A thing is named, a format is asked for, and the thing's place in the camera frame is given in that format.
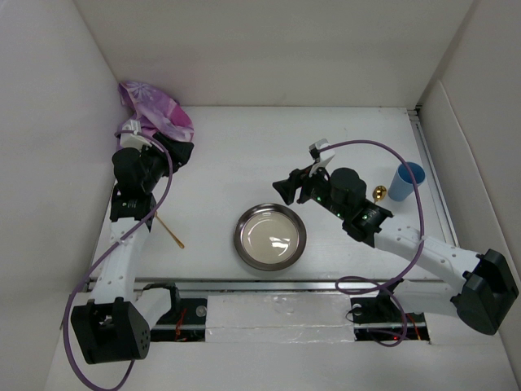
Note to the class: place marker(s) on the gold fork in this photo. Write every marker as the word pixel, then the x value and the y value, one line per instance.
pixel 179 243

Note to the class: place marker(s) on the blue plastic cup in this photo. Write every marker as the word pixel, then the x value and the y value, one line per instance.
pixel 402 184

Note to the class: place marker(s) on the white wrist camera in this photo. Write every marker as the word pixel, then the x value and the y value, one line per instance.
pixel 131 135
pixel 321 157

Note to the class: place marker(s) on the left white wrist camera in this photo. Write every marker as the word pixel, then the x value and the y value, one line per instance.
pixel 131 135

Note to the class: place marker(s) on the white foam block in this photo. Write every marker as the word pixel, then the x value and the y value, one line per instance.
pixel 293 318

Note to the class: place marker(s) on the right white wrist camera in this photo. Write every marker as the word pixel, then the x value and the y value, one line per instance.
pixel 321 157

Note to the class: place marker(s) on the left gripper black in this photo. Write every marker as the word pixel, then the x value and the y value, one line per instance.
pixel 179 151

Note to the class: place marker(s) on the purple Elsa cloth placemat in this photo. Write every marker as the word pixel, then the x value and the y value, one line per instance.
pixel 156 111

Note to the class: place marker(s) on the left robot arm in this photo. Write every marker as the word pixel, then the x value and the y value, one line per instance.
pixel 115 325

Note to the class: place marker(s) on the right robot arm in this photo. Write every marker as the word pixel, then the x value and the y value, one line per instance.
pixel 478 288

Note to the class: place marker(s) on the aluminium rail front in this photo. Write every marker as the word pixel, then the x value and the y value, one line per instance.
pixel 221 285

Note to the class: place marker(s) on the gold spoon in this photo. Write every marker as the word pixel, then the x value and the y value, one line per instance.
pixel 379 193

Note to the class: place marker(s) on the metal rimmed cream plate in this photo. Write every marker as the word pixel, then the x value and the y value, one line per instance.
pixel 270 237

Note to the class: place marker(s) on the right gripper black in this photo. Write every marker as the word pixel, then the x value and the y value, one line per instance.
pixel 297 177

